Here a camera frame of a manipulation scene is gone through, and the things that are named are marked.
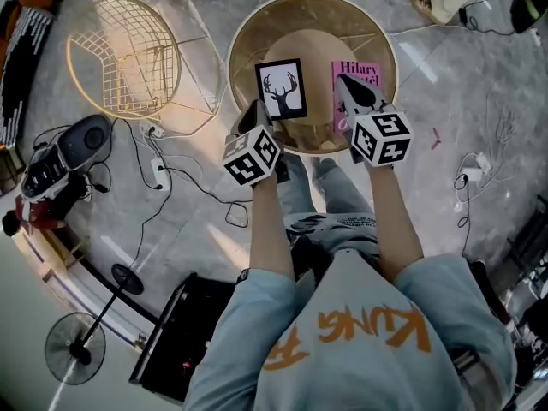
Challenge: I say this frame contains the person's left forearm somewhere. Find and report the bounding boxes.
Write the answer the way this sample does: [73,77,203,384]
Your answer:
[248,182,297,281]

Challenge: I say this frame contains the person's right forearm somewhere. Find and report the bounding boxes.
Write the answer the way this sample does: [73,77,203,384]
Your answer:
[366,164,426,283]

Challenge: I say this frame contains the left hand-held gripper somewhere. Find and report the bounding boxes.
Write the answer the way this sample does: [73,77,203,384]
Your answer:
[221,98,284,188]

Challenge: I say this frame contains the black power cable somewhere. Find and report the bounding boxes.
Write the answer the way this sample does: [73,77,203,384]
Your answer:
[110,116,254,273]

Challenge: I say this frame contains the black cable with adapter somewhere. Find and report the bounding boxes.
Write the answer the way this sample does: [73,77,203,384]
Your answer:
[457,0,521,37]

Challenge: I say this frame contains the gold wire chair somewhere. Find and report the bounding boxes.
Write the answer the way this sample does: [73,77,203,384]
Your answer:
[65,0,229,137]

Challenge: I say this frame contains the pink book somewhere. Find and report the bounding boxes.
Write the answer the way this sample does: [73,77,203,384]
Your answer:
[331,60,383,134]

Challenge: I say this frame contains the white cable tangle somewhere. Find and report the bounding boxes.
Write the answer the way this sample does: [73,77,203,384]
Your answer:
[479,100,517,183]

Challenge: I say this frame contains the striped black white blanket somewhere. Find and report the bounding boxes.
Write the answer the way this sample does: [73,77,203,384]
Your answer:
[0,6,55,147]

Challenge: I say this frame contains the person's light blue sweatshirt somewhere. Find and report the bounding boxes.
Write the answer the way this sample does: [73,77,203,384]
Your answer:
[183,253,520,411]

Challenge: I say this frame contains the black pedestal fan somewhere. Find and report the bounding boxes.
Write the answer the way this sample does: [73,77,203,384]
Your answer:
[44,263,145,386]

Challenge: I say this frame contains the black strap buckle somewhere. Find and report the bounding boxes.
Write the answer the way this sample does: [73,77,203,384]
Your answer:
[448,348,481,377]

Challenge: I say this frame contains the person's blue jeans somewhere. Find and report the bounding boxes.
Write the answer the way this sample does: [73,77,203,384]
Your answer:
[273,152,383,270]

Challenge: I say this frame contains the black framed deer picture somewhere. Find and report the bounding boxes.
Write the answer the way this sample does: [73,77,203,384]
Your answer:
[254,57,309,122]

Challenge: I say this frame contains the wooden side desk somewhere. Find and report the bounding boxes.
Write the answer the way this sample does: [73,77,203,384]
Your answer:
[40,229,93,283]

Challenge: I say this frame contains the round glass gold table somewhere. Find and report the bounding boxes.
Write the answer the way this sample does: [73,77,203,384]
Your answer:
[228,0,398,156]

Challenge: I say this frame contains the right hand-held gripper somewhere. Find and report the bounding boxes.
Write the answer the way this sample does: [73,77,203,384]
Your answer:
[334,73,414,169]

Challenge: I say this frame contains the black low cabinet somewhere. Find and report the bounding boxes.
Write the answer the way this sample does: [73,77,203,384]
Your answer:
[128,271,241,404]

